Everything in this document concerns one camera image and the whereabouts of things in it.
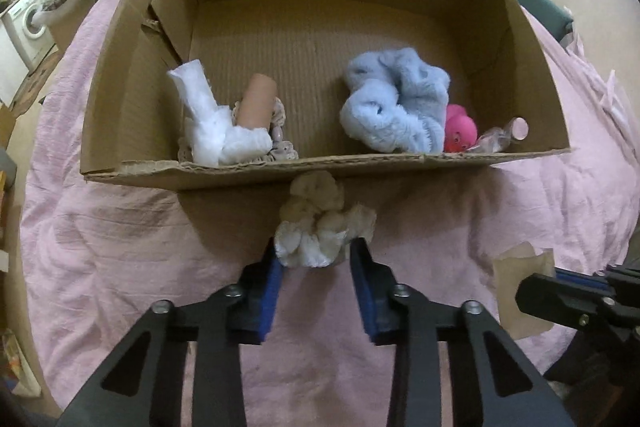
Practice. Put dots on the teal headboard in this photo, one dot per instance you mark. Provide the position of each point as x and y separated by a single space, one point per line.
537 4

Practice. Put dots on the light blue fluffy scrunchie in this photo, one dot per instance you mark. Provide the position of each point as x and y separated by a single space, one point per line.
395 107

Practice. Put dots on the pink squeeze toy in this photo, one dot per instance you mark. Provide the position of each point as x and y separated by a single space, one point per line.
460 129

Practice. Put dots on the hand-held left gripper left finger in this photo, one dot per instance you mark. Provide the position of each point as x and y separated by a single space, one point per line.
267 302

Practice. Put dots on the grey lace scrunchie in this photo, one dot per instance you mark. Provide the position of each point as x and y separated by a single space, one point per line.
282 149

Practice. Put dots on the pink bedspread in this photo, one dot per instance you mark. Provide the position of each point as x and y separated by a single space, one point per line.
125 257

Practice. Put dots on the white knotted cloth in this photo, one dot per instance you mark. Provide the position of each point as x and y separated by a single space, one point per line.
205 122

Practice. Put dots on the white washing machine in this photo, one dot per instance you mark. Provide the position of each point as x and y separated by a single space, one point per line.
25 22

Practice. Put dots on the brown cardboard box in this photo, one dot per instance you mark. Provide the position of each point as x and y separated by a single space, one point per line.
320 22

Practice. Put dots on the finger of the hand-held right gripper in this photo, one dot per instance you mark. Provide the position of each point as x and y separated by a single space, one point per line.
580 276
555 297

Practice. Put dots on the clear plastic packet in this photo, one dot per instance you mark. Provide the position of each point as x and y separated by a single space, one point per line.
500 139

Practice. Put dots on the tan paper piece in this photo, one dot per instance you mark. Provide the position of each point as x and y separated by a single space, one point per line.
515 277

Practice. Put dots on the patterned floor rug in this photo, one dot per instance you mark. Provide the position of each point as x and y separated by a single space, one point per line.
35 82

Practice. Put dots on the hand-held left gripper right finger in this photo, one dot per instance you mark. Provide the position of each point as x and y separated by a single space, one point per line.
367 302

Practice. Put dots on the white crumpled sheet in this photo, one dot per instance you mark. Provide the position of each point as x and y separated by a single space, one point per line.
600 77

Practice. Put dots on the beige armchair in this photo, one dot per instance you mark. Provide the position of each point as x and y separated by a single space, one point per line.
67 22

